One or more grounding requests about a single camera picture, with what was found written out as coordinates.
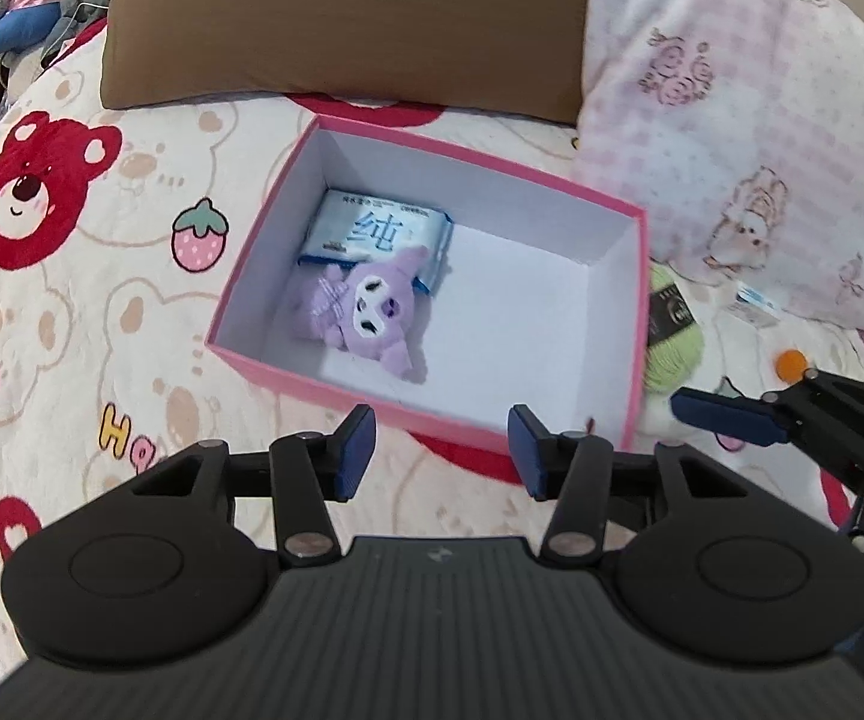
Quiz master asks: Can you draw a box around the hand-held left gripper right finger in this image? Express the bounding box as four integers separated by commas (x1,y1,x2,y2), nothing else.
507,403,752,567

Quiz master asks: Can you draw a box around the pink storage box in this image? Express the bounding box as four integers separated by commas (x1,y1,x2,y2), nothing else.
205,116,650,458

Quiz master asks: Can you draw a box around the pink checked pillow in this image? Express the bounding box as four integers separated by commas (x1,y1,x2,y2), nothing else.
574,0,864,338

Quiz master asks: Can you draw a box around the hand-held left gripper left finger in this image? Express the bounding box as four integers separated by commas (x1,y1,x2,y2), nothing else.
128,403,379,567

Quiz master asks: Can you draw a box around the brown pillow with cloud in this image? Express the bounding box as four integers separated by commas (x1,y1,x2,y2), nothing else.
100,0,605,127

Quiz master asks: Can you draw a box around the purple plush toy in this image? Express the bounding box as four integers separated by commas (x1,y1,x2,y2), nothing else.
287,246,433,376

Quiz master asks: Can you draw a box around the small white blue carton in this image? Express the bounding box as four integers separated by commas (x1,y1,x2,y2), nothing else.
732,281,782,327

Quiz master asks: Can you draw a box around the blue white wet wipes packet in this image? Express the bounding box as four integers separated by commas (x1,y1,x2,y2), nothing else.
298,190,454,295

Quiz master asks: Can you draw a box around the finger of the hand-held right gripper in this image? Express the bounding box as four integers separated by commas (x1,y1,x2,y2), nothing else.
670,371,864,475

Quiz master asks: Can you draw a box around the green yarn ball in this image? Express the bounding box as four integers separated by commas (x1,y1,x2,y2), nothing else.
642,266,705,397

